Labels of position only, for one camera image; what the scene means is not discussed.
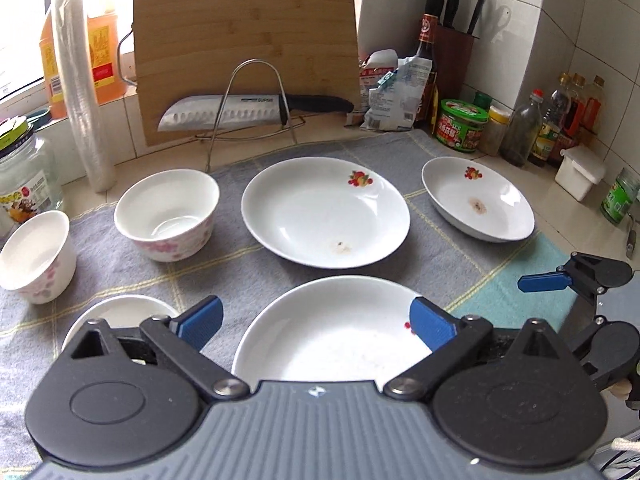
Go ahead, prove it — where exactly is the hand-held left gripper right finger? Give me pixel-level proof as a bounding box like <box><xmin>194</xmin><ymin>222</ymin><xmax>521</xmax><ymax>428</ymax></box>
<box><xmin>382</xmin><ymin>297</ymin><xmax>563</xmax><ymax>403</ymax></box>

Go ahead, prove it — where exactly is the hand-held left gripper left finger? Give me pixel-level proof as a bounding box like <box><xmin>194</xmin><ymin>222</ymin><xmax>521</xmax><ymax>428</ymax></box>
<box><xmin>70</xmin><ymin>296</ymin><xmax>251</xmax><ymax>402</ymax></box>

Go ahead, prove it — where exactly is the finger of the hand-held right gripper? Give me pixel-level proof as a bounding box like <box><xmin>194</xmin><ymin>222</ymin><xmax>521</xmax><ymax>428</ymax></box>
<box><xmin>569</xmin><ymin>324</ymin><xmax>626</xmax><ymax>386</ymax></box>
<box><xmin>518</xmin><ymin>254</ymin><xmax>598</xmax><ymax>296</ymax></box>

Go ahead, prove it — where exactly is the plain white bowl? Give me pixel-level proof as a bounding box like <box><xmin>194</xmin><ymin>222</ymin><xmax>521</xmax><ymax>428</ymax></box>
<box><xmin>61</xmin><ymin>294</ymin><xmax>178</xmax><ymax>356</ymax></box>

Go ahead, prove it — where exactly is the white plate with fruit print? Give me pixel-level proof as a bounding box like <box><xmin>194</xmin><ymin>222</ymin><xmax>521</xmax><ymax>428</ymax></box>
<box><xmin>231</xmin><ymin>275</ymin><xmax>436</xmax><ymax>383</ymax></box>
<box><xmin>421</xmin><ymin>156</ymin><xmax>536</xmax><ymax>244</ymax></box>
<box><xmin>241</xmin><ymin>156</ymin><xmax>411</xmax><ymax>269</ymax></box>

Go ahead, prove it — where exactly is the large floral bowl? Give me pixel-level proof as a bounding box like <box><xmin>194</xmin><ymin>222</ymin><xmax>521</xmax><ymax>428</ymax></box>
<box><xmin>114</xmin><ymin>169</ymin><xmax>221</xmax><ymax>262</ymax></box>

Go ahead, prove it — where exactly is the small floral bowl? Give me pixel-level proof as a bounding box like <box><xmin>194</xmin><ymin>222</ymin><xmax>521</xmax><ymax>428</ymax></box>
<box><xmin>0</xmin><ymin>210</ymin><xmax>77</xmax><ymax>305</ymax></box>

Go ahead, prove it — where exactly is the grey checked towel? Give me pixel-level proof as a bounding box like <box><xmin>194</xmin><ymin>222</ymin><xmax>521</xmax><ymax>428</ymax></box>
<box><xmin>0</xmin><ymin>130</ymin><xmax>591</xmax><ymax>480</ymax></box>

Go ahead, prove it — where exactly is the metal utensil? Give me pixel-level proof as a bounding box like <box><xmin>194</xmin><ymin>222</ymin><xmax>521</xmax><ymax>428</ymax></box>
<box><xmin>625</xmin><ymin>210</ymin><xmax>640</xmax><ymax>253</ymax></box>

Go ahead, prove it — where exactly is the green label glass jar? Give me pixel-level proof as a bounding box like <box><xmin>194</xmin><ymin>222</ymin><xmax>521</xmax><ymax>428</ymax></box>
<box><xmin>600</xmin><ymin>167</ymin><xmax>640</xmax><ymax>226</ymax></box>

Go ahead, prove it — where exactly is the white lidded container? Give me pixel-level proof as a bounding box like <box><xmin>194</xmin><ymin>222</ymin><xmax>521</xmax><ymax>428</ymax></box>
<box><xmin>554</xmin><ymin>145</ymin><xmax>607</xmax><ymax>202</ymax></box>

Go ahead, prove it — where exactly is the yellow-label oil bottle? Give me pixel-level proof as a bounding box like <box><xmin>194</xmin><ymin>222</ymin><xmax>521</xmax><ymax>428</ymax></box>
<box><xmin>527</xmin><ymin>74</ymin><xmax>571</xmax><ymax>167</ymax></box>

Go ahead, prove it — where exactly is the clear bottle red cap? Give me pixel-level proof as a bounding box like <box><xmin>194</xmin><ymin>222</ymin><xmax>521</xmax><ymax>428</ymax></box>
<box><xmin>501</xmin><ymin>89</ymin><xmax>545</xmax><ymax>167</ymax></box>

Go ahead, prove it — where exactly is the yellow-lidded jar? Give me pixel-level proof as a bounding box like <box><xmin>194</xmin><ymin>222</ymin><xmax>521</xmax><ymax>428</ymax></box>
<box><xmin>480</xmin><ymin>106</ymin><xmax>512</xmax><ymax>157</ymax></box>

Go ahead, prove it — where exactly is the red sauce bottle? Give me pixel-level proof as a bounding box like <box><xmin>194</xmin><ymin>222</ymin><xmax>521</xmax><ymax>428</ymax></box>
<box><xmin>550</xmin><ymin>74</ymin><xmax>588</xmax><ymax>168</ymax></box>

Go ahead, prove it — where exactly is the green-lidded jar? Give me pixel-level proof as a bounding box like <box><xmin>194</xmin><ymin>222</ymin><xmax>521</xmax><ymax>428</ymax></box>
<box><xmin>432</xmin><ymin>99</ymin><xmax>489</xmax><ymax>153</ymax></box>

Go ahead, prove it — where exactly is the amber sauce bottle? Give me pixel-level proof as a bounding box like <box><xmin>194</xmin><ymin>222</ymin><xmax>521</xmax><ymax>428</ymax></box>
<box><xmin>582</xmin><ymin>76</ymin><xmax>608</xmax><ymax>133</ymax></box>

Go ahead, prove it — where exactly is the blue and white bag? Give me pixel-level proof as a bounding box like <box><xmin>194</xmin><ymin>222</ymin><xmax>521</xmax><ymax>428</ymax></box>
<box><xmin>361</xmin><ymin>56</ymin><xmax>433</xmax><ymax>133</ymax></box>

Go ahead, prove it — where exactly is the dark red knife block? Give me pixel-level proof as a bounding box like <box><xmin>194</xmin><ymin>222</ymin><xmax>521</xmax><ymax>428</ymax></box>
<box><xmin>432</xmin><ymin>25</ymin><xmax>475</xmax><ymax>106</ymax></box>

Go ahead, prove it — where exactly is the plastic wrap roll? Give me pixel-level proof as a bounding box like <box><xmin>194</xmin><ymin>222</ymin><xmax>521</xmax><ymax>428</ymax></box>
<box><xmin>51</xmin><ymin>0</ymin><xmax>115</xmax><ymax>193</ymax></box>

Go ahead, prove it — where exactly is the teal round lid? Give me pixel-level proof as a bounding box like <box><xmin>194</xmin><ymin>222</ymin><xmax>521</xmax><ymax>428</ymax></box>
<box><xmin>25</xmin><ymin>106</ymin><xmax>53</xmax><ymax>131</ymax></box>

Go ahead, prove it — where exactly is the red and white bag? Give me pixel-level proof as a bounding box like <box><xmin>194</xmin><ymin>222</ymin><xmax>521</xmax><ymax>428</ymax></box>
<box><xmin>357</xmin><ymin>50</ymin><xmax>401</xmax><ymax>111</ymax></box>

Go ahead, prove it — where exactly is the soy sauce bottle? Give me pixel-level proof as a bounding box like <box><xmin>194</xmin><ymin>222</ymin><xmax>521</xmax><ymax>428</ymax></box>
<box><xmin>414</xmin><ymin>12</ymin><xmax>441</xmax><ymax>133</ymax></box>

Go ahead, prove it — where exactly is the bamboo cutting board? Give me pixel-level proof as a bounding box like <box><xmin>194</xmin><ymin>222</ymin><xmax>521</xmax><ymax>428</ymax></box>
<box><xmin>132</xmin><ymin>0</ymin><xmax>362</xmax><ymax>147</ymax></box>

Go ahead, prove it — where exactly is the orange oil jug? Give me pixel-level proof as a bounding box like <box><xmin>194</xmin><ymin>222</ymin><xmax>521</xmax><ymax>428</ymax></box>
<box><xmin>41</xmin><ymin>0</ymin><xmax>132</xmax><ymax>120</ymax></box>

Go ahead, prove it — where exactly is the black-handled kitchen knife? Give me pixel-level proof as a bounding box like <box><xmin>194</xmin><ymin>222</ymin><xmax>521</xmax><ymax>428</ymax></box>
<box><xmin>157</xmin><ymin>94</ymin><xmax>355</xmax><ymax>133</ymax></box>

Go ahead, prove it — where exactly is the metal wire rack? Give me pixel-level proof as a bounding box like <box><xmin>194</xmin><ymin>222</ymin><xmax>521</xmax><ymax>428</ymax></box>
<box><xmin>197</xmin><ymin>59</ymin><xmax>306</xmax><ymax>173</ymax></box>

